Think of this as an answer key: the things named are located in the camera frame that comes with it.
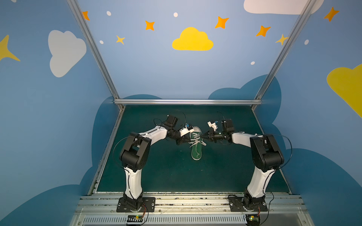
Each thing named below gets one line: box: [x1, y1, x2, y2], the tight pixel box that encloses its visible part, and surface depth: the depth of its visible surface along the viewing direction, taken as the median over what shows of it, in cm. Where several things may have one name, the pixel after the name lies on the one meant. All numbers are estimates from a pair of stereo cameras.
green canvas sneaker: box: [189, 125, 204, 161], surface depth 95 cm
